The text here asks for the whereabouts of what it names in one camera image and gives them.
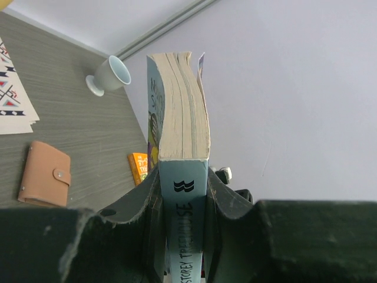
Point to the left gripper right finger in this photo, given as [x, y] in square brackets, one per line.
[225, 255]

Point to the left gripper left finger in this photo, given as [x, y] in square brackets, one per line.
[137, 240]

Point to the orange treehouse paperback book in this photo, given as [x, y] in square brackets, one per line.
[139, 166]

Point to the purple paperback book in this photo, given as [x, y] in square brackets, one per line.
[179, 146]

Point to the brown leather wallet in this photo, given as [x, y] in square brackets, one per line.
[47, 176]

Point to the light blue footed cup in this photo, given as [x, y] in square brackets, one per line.
[111, 75]

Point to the patterned cloth placemat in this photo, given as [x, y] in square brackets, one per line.
[17, 112]

